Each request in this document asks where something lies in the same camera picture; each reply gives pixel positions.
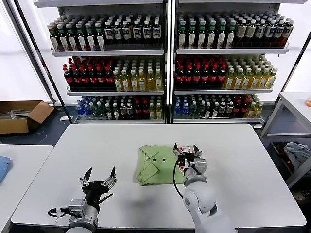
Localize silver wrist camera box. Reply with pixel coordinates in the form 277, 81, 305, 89
68, 198, 88, 216
194, 157, 208, 174

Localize light green polo shirt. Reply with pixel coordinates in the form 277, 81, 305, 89
135, 145, 199, 187

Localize dark bottle blue-white label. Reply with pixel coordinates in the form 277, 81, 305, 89
283, 18, 294, 47
274, 20, 285, 47
133, 21, 143, 45
142, 20, 153, 45
113, 21, 123, 46
122, 21, 132, 45
152, 20, 162, 45
256, 19, 267, 47
104, 21, 115, 46
265, 19, 276, 47

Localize clear plastic wrapped packets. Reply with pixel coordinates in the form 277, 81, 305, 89
0, 108, 33, 121

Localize brown cardboard box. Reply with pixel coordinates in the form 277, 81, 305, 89
0, 100, 55, 135

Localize red cloth item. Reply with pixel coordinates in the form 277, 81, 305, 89
281, 145, 294, 172

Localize crumpled grey-blue cloth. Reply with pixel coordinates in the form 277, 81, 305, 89
283, 142, 311, 173

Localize grey frame side table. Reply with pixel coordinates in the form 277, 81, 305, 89
259, 91, 311, 189

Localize dark bottle beige label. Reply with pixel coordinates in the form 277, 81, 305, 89
246, 19, 258, 47
237, 19, 247, 47

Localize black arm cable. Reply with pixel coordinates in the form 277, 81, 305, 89
48, 206, 71, 218
173, 161, 185, 197

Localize dark storage bin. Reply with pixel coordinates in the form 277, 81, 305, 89
270, 141, 311, 182

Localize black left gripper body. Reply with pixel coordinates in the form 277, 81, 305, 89
82, 181, 114, 207

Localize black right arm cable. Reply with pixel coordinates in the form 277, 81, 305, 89
173, 161, 185, 197

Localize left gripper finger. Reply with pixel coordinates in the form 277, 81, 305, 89
80, 166, 93, 186
102, 166, 118, 189

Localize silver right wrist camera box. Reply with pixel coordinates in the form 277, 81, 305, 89
194, 157, 208, 174

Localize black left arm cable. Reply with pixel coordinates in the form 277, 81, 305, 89
48, 206, 71, 218

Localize green-cap dark tea bottle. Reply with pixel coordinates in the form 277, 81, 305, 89
217, 20, 227, 49
197, 20, 207, 49
58, 23, 70, 52
50, 23, 60, 52
76, 23, 88, 51
207, 20, 217, 49
178, 20, 188, 49
226, 20, 237, 49
85, 22, 97, 51
187, 20, 197, 49
95, 22, 106, 51
67, 23, 79, 52

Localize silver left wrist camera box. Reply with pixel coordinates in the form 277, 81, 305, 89
68, 198, 88, 216

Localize black slanted frame pole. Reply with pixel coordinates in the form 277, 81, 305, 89
274, 31, 311, 115
13, 0, 74, 123

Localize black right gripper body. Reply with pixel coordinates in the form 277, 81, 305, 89
177, 152, 198, 171

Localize folded blue cloth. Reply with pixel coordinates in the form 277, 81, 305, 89
0, 155, 13, 184

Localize grey metal shelf unit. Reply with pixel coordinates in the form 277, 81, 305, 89
34, 0, 171, 125
170, 0, 307, 129

